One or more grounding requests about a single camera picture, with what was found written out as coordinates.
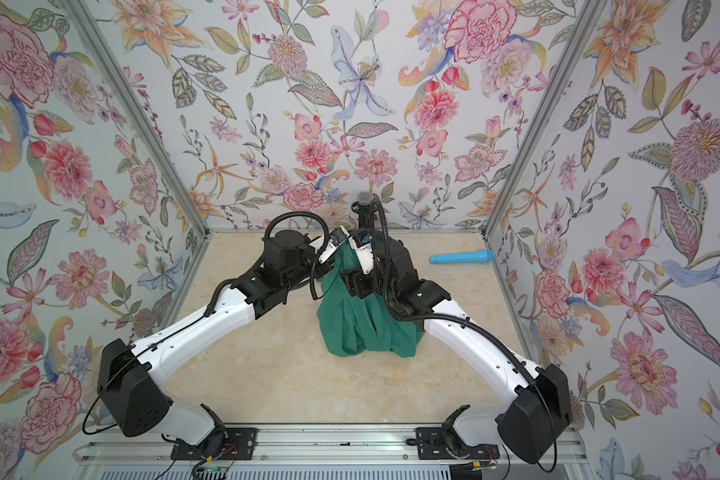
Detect green trousers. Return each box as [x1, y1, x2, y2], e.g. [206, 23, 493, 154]
[317, 245, 424, 358]

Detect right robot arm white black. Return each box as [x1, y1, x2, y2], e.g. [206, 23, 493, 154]
[342, 197, 572, 464]

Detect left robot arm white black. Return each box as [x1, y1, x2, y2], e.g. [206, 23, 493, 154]
[95, 212, 349, 456]

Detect black microphone on tripod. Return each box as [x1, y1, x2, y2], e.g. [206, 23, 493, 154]
[351, 192, 379, 232]

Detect blue cylindrical tube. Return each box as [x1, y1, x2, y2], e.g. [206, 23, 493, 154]
[429, 250, 495, 264]

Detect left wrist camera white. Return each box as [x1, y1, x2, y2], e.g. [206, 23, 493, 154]
[324, 226, 349, 252]

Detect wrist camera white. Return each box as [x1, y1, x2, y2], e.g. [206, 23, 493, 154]
[324, 226, 349, 252]
[349, 229, 376, 275]

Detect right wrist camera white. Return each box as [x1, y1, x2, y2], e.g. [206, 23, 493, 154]
[349, 229, 376, 275]

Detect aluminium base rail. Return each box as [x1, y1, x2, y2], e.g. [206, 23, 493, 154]
[73, 423, 593, 479]

